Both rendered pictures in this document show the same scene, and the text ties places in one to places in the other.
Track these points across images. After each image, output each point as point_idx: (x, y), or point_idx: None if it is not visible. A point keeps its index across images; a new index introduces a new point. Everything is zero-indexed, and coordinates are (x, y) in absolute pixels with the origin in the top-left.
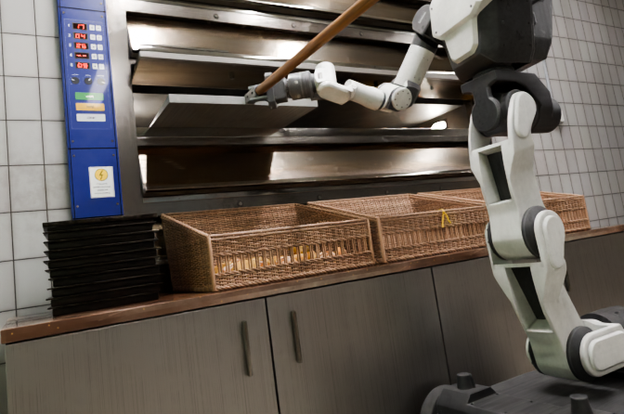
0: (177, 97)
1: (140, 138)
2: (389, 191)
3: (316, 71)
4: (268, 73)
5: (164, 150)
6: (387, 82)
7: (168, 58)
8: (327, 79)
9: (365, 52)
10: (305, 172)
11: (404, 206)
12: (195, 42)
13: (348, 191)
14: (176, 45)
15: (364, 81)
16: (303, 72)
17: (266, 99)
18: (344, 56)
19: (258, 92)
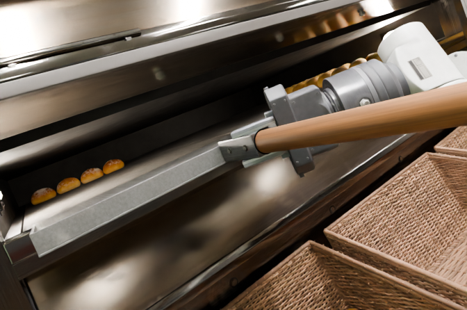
0: (58, 229)
1: (21, 263)
2: (402, 156)
3: (402, 58)
4: (277, 91)
5: (79, 254)
6: (377, 4)
7: (14, 96)
8: (448, 76)
9: None
10: (308, 182)
11: (428, 173)
12: (70, 23)
13: (361, 181)
14: (34, 44)
15: (350, 12)
16: (372, 71)
17: (283, 156)
18: None
19: (267, 151)
